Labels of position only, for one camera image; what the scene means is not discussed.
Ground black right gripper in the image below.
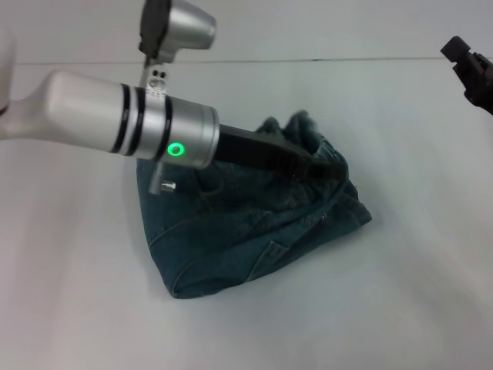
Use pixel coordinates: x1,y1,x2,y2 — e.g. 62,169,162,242
440,35,493,116

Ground blue denim shorts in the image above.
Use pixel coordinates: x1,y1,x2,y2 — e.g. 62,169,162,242
136,109,374,300

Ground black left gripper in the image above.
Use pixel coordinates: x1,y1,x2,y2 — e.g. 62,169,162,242
215,123,349,181

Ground silver cable connector plug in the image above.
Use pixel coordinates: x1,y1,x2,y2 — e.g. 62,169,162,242
147,162,178,196

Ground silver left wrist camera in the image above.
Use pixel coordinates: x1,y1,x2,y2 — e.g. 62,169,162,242
137,0,217,102

